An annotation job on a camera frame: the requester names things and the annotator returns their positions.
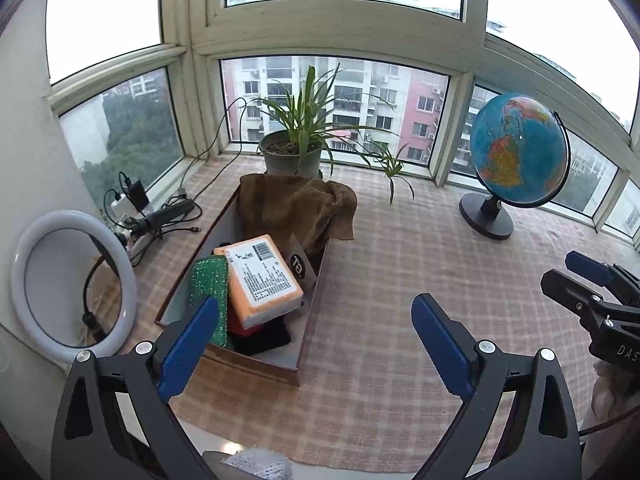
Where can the white window frame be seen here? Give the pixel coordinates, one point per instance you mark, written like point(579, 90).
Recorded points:
point(200, 35)

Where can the grey packet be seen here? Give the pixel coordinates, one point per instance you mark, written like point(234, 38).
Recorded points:
point(300, 260)

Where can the red fabric pouch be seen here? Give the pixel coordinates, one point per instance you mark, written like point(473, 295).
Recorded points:
point(240, 327)

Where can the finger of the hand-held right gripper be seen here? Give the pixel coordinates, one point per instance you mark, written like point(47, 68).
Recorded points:
point(570, 292)
point(590, 267)

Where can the white charger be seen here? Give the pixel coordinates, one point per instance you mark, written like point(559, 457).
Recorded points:
point(120, 206)

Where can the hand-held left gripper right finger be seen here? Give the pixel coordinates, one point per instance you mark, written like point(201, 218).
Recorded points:
point(442, 350)

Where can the black power adapter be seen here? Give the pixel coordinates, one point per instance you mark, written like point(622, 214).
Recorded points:
point(137, 195)

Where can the blue desk globe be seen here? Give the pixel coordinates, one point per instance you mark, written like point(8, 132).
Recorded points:
point(515, 150)

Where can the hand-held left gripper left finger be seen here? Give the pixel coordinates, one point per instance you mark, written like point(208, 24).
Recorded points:
point(187, 355)

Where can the green scouring pad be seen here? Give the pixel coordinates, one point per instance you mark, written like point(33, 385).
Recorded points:
point(210, 280)

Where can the white power strip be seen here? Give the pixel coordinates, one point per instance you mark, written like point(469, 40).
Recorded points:
point(131, 242)

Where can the pink and white apartment building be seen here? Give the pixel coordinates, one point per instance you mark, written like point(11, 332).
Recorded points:
point(400, 105)

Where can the brown cardboard box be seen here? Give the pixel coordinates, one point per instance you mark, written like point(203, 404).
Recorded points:
point(250, 366)

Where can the person's right hand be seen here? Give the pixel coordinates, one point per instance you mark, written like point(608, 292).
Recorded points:
point(612, 395)

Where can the potted spider plant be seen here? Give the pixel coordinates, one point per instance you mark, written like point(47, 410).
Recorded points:
point(290, 160)

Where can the black power strip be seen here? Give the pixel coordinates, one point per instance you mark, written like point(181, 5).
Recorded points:
point(167, 214)

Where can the orange tissue pack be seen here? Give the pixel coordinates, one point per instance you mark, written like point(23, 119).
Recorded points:
point(265, 285)

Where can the black knit glove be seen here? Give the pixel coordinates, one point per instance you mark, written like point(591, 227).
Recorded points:
point(265, 337)

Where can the brown towel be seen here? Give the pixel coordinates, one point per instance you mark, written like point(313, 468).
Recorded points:
point(290, 210)

